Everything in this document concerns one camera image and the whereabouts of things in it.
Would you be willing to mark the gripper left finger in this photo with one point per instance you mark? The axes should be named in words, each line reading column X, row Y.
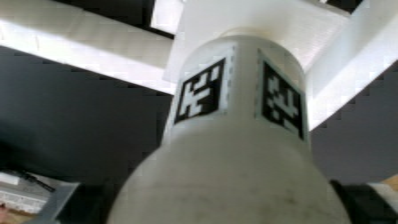
column 87, row 207

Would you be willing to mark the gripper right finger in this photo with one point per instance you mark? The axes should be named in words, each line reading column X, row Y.
column 368, row 208

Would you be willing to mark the white lamp bulb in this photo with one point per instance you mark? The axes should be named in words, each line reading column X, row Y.
column 231, row 175

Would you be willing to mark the white lamp base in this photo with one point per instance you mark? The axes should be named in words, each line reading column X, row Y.
column 297, row 22

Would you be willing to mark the white front wall bar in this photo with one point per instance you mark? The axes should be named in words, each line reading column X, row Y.
column 80, row 39

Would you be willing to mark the white right wall block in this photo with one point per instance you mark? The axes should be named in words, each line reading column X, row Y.
column 356, row 59

